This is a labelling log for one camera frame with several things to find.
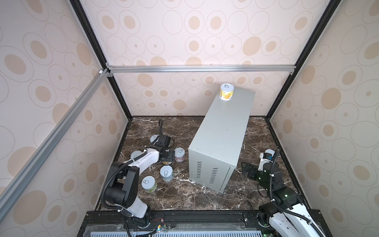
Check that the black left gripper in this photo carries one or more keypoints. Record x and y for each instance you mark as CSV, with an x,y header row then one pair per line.
x,y
171,154

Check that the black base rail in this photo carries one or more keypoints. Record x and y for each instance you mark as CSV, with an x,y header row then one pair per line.
x,y
198,223

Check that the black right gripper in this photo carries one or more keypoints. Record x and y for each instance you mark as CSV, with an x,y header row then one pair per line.
x,y
249,166

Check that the silver aluminium crossbar back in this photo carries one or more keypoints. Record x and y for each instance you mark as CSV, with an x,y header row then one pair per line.
x,y
202,69

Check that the pink label can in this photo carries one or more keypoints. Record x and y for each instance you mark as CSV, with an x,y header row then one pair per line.
x,y
179,154

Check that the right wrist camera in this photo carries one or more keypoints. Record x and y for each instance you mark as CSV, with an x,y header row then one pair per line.
x,y
263,160

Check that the light blue label can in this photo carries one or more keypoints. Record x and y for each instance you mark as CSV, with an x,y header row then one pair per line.
x,y
166,173

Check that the silver aluminium rail left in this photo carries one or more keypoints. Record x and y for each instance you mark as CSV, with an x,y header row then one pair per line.
x,y
39,157

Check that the teal label can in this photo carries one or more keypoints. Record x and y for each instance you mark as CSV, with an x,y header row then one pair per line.
x,y
270,152

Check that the black corner frame post left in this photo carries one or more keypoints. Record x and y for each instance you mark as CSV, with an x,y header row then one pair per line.
x,y
93,40

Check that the grey metal cabinet box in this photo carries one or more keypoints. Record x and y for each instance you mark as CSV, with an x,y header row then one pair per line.
x,y
215,149

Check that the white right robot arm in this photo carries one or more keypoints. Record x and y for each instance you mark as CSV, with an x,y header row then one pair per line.
x,y
290,207

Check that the yellow orange label can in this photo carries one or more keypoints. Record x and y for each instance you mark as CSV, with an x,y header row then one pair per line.
x,y
166,163

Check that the black corner frame post right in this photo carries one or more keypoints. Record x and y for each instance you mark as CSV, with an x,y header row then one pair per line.
x,y
309,46

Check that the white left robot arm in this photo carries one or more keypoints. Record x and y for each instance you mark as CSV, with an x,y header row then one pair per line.
x,y
120,188

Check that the brown label can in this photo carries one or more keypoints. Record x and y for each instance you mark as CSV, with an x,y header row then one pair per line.
x,y
154,138

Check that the black corner frame post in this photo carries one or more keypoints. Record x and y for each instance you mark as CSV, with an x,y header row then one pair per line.
x,y
309,46
93,40

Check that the green label can left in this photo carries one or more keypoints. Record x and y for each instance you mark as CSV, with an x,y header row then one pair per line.
x,y
149,184

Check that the orange fruit label can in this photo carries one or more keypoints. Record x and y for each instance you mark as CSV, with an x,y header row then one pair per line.
x,y
135,154

